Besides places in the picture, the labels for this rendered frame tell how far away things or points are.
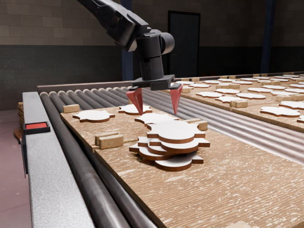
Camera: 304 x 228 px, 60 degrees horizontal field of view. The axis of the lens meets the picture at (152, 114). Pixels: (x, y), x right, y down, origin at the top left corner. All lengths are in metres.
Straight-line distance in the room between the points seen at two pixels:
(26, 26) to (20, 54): 0.54
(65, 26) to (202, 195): 5.71
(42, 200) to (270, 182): 0.40
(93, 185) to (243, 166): 0.30
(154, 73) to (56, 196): 0.36
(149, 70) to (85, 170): 0.28
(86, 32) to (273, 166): 5.75
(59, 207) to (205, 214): 0.24
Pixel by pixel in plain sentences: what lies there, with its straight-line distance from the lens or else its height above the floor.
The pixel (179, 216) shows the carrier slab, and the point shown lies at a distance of 0.40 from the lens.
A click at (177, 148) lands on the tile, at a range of 0.52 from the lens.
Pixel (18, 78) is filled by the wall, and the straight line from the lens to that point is 5.85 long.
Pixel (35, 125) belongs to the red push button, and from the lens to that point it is 0.92.
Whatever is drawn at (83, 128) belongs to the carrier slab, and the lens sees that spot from 0.82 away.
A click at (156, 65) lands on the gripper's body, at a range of 0.66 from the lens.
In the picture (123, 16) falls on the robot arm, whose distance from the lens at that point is 0.68.
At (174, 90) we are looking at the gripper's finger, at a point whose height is 1.07.
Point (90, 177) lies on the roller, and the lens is 0.55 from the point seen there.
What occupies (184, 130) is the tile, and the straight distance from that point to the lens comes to 0.60.
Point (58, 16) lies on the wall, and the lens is 6.01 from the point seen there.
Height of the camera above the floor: 1.17
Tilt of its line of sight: 14 degrees down
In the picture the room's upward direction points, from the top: straight up
